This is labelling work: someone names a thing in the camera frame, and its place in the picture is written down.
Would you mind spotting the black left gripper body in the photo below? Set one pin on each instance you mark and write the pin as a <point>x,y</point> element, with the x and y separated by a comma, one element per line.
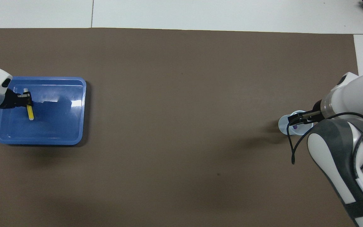
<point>9,101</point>

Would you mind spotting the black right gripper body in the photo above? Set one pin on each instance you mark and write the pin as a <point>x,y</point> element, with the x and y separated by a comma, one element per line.
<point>318,112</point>

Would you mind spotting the yellow pen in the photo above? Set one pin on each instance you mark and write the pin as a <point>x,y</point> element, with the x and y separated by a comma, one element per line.
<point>30,113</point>

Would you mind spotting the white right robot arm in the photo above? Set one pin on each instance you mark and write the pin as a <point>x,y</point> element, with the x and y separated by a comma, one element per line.
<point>351,94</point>

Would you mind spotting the translucent plastic cup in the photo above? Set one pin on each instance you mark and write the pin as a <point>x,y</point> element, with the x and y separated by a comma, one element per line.
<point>284,124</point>

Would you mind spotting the blue plastic tray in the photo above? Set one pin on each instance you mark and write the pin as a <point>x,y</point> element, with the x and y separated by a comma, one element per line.
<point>58,132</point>

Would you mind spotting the brown table mat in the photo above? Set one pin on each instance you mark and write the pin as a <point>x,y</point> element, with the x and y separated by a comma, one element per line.
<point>181,94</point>

